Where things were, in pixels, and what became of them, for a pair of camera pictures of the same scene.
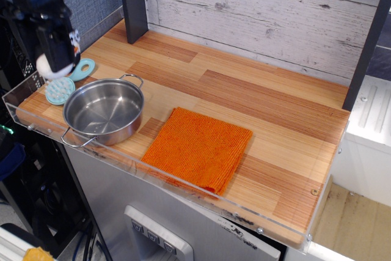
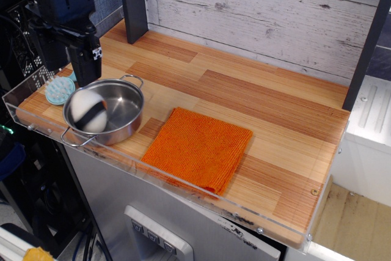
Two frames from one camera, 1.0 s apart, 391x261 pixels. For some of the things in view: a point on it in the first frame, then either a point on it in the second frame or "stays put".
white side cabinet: x=363 y=162 stays put
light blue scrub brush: x=60 y=90 stays put
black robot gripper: x=33 y=16 to x=63 y=0
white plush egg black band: x=44 y=67 to x=88 y=110
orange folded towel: x=198 y=149 stays put
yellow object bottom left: x=37 y=253 stays put
